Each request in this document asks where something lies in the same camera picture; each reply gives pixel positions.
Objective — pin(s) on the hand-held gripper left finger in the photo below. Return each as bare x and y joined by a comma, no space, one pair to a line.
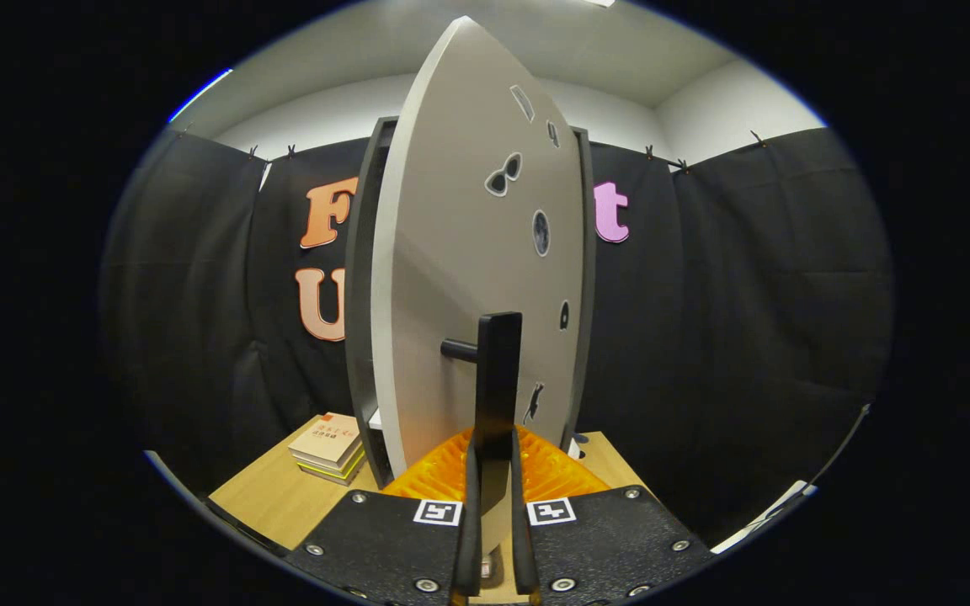
468,539

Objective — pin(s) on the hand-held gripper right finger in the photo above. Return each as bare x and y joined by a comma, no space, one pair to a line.
523,539

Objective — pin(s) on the dark grey shoe cabinet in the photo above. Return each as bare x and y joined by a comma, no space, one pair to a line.
359,337

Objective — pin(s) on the yellow edged book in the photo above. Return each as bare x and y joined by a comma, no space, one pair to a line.
342,473

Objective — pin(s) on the black backdrop cloth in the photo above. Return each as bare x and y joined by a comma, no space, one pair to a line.
746,337

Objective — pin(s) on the long ceiling light strip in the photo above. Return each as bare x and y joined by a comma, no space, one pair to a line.
203,93

